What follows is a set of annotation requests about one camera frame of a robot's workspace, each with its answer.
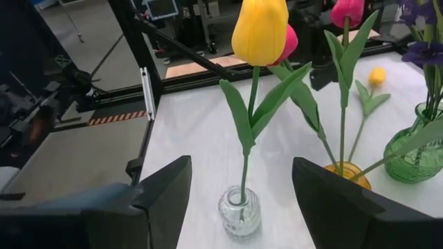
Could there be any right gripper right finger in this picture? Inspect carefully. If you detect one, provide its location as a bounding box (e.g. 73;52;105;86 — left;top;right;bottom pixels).
291;156;443;249

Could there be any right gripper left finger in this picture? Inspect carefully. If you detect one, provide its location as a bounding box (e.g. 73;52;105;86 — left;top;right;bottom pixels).
0;155;193;249

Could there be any green glass vase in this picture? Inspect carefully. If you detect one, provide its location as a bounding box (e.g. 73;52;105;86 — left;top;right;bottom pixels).
383;100;443;184

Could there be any artificial tulip green stem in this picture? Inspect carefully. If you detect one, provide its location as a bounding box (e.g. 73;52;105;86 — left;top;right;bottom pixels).
348;118;443;182

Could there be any yellow tulip green stem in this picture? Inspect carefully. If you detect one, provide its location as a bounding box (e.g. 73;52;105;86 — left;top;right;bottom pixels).
219;0;313;222
347;66;392;163

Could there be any amber glass vase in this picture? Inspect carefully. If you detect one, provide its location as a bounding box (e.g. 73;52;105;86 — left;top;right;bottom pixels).
323;161;373;192

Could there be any clear ribbed glass jar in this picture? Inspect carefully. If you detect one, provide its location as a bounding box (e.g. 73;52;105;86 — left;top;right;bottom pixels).
217;185;262;243

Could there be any small blue framed screen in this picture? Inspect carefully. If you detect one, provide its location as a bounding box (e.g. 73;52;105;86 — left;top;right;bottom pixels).
143;0;180;21

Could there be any white metal bracket strip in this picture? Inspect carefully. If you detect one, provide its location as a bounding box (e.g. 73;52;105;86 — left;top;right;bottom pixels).
139;66;156;122

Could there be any black aluminium table frame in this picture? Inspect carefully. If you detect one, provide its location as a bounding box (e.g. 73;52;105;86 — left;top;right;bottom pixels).
75;0;415;113

